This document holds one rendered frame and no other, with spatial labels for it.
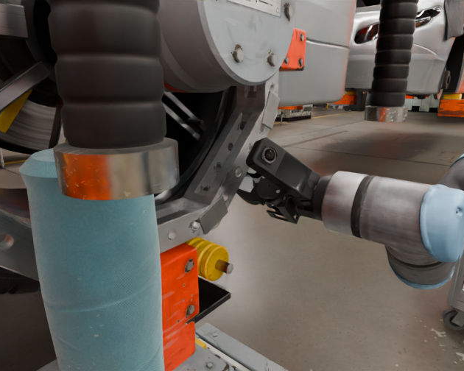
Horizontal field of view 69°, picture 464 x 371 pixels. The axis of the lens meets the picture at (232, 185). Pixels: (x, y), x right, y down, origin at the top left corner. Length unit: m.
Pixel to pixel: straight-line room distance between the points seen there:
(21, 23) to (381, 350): 1.19
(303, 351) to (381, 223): 0.78
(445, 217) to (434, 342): 0.93
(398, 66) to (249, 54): 0.18
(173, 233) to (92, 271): 0.23
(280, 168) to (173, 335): 0.28
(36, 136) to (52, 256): 0.33
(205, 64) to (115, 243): 0.15
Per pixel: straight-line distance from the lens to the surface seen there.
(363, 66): 2.75
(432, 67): 2.93
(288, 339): 1.21
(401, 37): 0.41
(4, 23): 0.45
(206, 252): 0.54
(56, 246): 0.25
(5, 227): 0.35
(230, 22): 0.27
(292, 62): 0.64
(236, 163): 0.52
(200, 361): 0.81
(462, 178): 0.61
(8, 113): 0.55
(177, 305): 0.49
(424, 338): 1.35
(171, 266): 0.45
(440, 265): 0.55
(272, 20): 0.32
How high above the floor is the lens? 0.78
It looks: 16 degrees down
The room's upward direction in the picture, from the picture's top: straight up
